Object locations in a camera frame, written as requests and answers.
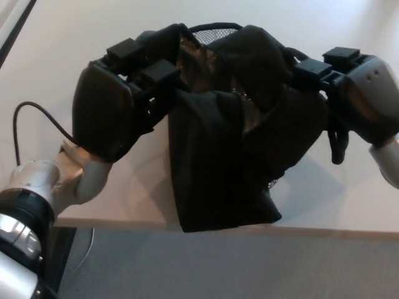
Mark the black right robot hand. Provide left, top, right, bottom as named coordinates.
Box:
left=292, top=46, right=399, bottom=146

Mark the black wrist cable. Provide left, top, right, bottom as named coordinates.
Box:
left=12, top=101, right=77, bottom=166

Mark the black fabric lunch bag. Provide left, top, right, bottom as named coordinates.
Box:
left=154, top=21, right=350, bottom=234

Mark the thin white floor cable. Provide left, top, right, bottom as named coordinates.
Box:
left=73, top=228, right=95, bottom=275

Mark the black table frame leg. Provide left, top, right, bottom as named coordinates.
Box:
left=46, top=227, right=77, bottom=299

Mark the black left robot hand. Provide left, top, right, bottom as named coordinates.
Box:
left=71, top=30, right=181, bottom=163

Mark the white desk edge rail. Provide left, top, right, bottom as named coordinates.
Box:
left=0, top=0, right=32, bottom=54

